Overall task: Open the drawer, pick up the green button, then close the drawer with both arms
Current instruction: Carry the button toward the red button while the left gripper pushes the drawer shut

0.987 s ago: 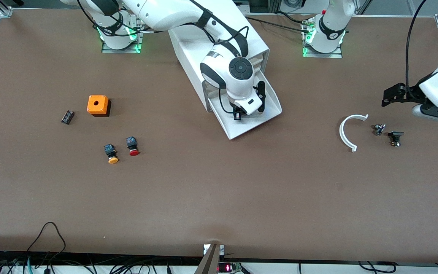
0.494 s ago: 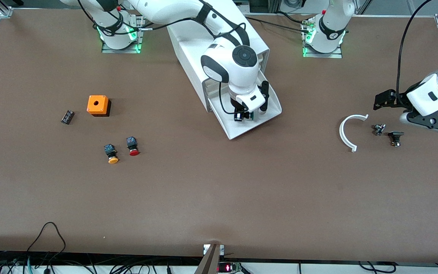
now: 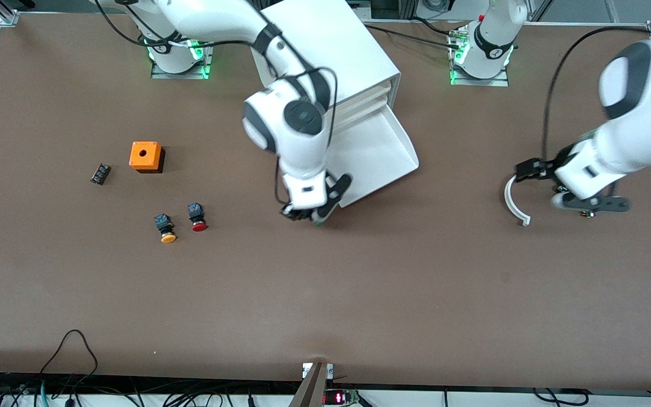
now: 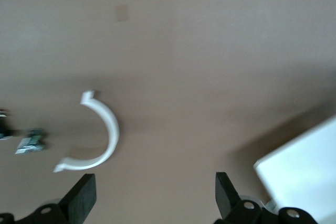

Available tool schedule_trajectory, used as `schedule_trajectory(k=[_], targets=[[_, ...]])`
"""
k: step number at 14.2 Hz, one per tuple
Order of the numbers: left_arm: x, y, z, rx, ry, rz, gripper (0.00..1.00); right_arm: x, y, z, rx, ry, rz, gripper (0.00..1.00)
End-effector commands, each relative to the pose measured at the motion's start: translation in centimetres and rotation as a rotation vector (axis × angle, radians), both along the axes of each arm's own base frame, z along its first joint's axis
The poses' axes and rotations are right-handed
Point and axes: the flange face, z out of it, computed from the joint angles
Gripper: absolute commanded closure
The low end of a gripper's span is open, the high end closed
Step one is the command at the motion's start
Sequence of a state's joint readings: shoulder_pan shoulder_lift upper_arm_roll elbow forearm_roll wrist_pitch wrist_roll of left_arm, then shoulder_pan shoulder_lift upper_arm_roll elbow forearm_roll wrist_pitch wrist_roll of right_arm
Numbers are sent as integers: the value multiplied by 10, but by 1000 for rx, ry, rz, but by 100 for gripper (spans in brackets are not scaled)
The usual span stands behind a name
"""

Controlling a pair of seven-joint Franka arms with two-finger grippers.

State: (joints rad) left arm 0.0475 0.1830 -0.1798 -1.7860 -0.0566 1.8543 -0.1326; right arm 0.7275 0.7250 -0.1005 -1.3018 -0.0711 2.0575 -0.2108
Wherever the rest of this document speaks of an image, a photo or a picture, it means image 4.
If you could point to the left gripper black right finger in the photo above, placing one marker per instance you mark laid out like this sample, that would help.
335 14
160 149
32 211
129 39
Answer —
225 195

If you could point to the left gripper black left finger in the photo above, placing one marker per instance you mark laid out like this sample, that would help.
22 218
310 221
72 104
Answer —
81 197

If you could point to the white drawer cabinet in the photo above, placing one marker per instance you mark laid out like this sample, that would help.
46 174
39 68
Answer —
302 171

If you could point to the black button holder part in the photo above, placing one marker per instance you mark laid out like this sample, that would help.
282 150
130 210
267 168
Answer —
3 127

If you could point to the small grey metal part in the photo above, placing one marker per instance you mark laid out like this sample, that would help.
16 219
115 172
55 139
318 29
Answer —
32 138

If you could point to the white curved plastic part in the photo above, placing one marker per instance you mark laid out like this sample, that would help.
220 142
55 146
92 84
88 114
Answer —
111 129

